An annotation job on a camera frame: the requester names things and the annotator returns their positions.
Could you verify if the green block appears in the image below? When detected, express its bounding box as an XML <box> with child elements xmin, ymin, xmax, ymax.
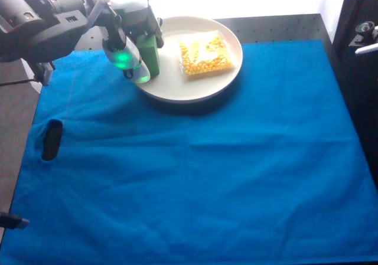
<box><xmin>136</xmin><ymin>34</ymin><xmax>162</xmax><ymax>77</ymax></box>

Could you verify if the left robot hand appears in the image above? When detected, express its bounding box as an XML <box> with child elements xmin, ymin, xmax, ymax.
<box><xmin>102</xmin><ymin>0</ymin><xmax>165</xmax><ymax>84</ymax></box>

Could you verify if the white round plate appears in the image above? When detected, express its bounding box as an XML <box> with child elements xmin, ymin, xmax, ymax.
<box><xmin>134</xmin><ymin>16</ymin><xmax>244</xmax><ymax>104</ymax></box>

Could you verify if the bag of yellow beads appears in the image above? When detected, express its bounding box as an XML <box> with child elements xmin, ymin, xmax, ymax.
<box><xmin>179</xmin><ymin>30</ymin><xmax>237</xmax><ymax>81</ymax></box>

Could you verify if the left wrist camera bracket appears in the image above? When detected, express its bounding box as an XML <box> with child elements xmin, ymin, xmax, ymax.
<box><xmin>34</xmin><ymin>60</ymin><xmax>56</xmax><ymax>87</ymax></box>

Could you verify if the blue non-woven bag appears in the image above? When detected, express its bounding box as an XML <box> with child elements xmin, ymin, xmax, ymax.
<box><xmin>0</xmin><ymin>40</ymin><xmax>378</xmax><ymax>265</ymax></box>

